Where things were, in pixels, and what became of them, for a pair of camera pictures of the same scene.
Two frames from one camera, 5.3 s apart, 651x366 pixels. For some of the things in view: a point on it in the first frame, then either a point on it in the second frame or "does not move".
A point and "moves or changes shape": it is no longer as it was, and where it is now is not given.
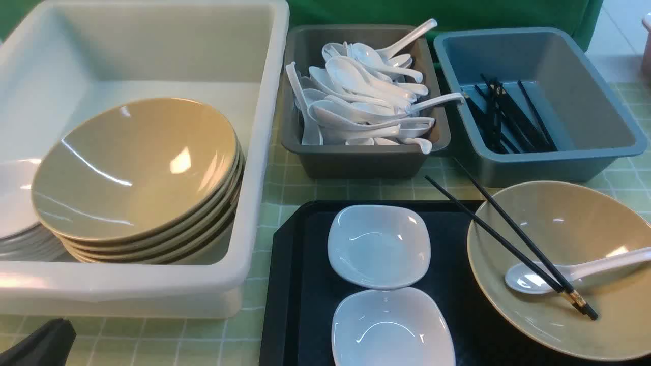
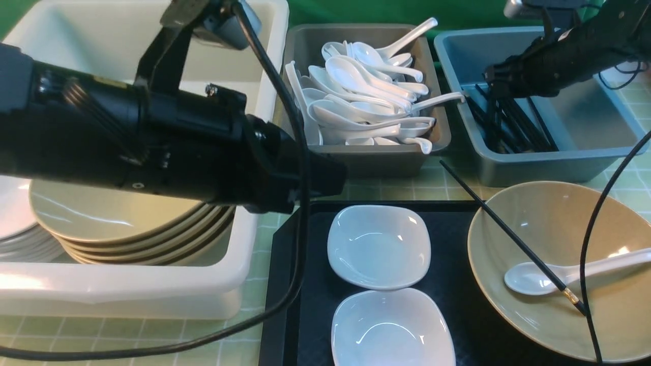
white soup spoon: [522, 277] does not move
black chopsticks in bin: [511, 126] does not move
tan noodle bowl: [579, 222] does not move
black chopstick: [565, 292] moves or changes shape
